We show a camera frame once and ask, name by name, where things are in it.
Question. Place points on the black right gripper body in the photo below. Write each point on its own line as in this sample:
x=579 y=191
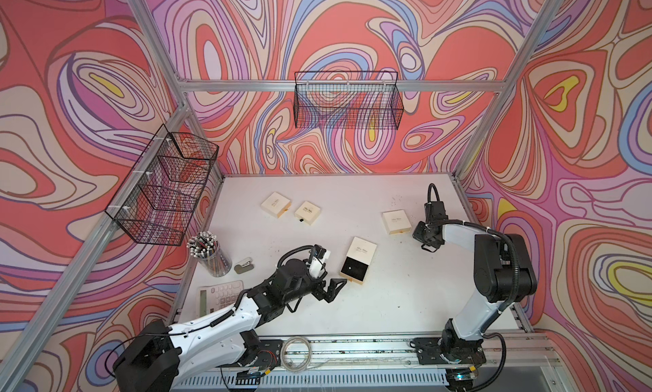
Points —
x=422 y=234

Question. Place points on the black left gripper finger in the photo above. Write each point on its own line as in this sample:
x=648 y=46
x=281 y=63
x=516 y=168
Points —
x=330 y=294
x=336 y=285

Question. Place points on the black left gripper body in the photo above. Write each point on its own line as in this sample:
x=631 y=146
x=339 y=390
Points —
x=306 y=288

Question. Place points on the cream drawer jewelry box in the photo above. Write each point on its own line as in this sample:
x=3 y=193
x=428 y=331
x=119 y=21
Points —
x=396 y=222

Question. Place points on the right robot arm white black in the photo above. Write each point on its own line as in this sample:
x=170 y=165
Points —
x=502 y=273

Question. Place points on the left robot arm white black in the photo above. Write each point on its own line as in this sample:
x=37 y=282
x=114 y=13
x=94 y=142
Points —
x=162 y=356

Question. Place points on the small cream jewelry box middle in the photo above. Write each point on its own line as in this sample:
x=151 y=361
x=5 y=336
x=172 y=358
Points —
x=308 y=213

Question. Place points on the white desk calculator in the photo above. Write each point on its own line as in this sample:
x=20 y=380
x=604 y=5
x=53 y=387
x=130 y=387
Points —
x=217 y=297

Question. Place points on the clear cup of pens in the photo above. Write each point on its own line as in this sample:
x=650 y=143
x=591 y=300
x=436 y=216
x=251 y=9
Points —
x=206 y=249

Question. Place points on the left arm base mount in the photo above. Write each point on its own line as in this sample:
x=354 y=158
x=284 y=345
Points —
x=258 y=361

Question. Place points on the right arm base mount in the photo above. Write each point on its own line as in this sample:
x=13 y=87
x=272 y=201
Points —
x=449 y=349

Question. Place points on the black wire basket back wall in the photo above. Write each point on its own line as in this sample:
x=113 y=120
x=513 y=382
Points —
x=347 y=99

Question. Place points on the black wire basket wall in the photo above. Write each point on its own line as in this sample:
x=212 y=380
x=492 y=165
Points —
x=347 y=99
x=157 y=200

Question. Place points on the black wire basket left wall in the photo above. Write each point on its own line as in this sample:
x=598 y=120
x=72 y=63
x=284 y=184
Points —
x=157 y=200

